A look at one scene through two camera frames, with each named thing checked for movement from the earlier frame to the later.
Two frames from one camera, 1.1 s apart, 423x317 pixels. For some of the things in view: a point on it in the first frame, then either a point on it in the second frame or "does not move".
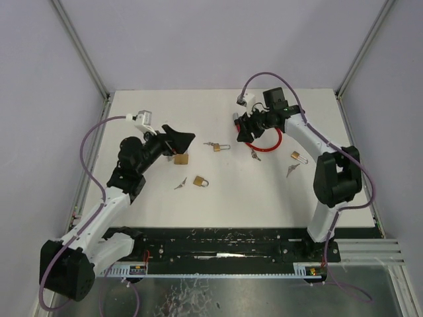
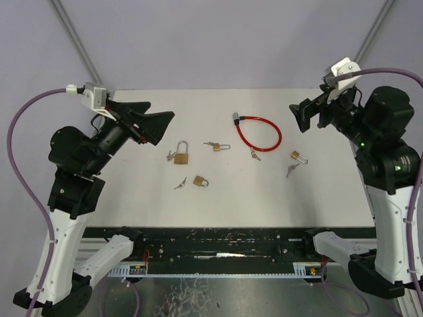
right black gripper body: (249, 123) to (315, 112)
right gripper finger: (245, 137) to (303, 123)
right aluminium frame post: (339, 91) does not move
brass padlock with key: (200, 181) does not move
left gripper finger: (180, 142) to (133, 107)
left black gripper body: (165, 143) to (131, 124)
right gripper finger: (244, 121) to (308, 109)
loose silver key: (291, 168) does not move
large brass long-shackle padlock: (181, 159) does not move
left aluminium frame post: (106, 94) does not move
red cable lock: (237, 125) does not move
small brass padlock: (217, 146) does not move
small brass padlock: (296, 155) does not move
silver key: (254, 155) does not move
